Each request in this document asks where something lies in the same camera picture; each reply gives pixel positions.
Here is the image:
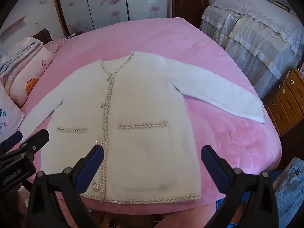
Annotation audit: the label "lace covered furniture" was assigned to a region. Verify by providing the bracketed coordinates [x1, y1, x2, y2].
[199, 0, 304, 100]

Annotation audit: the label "pink pillow orange flower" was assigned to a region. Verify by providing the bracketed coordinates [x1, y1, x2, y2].
[0, 46, 54, 107]

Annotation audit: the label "folded floral blanket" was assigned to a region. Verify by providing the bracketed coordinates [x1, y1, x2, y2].
[0, 37, 44, 76]

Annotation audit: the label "brown wooden door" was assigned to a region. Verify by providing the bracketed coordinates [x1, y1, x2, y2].
[174, 0, 212, 25]

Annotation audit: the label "person's blue jeans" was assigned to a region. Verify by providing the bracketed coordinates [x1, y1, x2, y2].
[271, 157, 304, 221]

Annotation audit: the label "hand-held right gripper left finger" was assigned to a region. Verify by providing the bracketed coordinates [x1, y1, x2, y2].
[26, 144, 105, 228]

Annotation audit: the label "white fluffy cardigan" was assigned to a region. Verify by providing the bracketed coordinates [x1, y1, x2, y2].
[20, 50, 266, 206]

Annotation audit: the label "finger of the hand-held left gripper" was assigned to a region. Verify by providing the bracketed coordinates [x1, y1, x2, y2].
[14, 129, 50, 157]
[0, 131, 23, 152]

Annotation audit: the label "pink frilled pillow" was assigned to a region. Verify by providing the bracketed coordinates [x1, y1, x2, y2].
[49, 38, 68, 55]

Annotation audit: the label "wooden wall shelf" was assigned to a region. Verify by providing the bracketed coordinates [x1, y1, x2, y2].
[0, 15, 28, 40]

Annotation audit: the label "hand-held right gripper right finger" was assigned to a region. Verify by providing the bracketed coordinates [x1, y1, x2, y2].
[201, 145, 279, 228]

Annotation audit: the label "floral sliding wardrobe doors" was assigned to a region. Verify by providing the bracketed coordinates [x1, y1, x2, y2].
[51, 0, 175, 37]

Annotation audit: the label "dark wooden headboard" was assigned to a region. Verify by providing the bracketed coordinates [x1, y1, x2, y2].
[31, 28, 54, 43]

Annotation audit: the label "wooden drawer cabinet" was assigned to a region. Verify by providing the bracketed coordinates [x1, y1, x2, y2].
[265, 68, 304, 137]

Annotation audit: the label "pink bed blanket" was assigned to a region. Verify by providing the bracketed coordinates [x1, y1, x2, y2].
[14, 17, 285, 215]

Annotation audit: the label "pale pink printed pillow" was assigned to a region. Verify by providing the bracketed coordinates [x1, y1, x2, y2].
[0, 83, 25, 145]

